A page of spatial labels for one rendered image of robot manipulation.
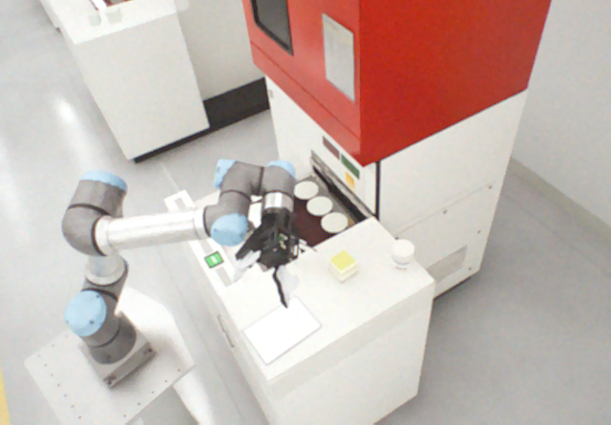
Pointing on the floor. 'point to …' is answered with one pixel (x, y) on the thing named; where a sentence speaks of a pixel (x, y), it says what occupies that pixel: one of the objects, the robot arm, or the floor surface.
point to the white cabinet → (338, 373)
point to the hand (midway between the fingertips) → (259, 297)
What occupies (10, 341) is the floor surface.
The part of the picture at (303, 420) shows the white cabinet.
